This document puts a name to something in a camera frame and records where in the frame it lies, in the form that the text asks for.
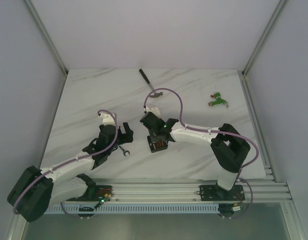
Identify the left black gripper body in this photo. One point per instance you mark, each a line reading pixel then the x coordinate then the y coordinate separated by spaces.
pixel 124 136

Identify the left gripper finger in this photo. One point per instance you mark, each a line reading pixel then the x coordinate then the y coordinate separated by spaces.
pixel 128 135
pixel 121 134

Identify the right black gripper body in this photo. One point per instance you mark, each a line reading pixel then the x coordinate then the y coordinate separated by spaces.
pixel 153 135

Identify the black fuse box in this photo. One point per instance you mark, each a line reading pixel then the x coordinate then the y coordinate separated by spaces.
pixel 156 146

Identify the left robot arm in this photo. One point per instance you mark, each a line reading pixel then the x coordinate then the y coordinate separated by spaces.
pixel 38 189

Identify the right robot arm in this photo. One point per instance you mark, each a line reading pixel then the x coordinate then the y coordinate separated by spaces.
pixel 229 148

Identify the silver combination wrench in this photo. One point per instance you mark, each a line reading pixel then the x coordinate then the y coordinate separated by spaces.
pixel 125 152

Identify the green red plastic connector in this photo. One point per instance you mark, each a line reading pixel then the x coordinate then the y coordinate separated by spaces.
pixel 217 100

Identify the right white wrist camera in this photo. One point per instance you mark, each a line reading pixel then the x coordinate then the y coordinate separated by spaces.
pixel 154 110

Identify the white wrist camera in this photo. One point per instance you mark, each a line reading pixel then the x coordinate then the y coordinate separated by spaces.
pixel 154 110
pixel 106 118

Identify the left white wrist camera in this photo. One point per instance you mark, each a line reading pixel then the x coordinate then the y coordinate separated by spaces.
pixel 106 118

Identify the black handled claw hammer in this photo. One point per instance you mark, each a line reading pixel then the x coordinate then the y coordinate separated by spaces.
pixel 154 93

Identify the aluminium front rail frame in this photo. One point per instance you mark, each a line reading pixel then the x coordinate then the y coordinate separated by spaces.
pixel 186 191

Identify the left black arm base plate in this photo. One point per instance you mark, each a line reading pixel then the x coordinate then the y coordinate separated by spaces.
pixel 103 192

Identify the slotted grey cable duct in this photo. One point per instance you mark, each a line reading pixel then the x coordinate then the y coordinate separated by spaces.
pixel 134 208

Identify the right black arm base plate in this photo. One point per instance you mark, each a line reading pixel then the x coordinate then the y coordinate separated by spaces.
pixel 208 193

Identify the left aluminium corner post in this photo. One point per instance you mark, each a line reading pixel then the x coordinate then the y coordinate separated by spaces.
pixel 45 35

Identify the aluminium corner post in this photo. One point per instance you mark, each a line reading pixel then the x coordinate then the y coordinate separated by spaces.
pixel 264 36
pixel 45 35

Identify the right aluminium corner post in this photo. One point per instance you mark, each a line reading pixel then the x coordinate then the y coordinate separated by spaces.
pixel 264 36

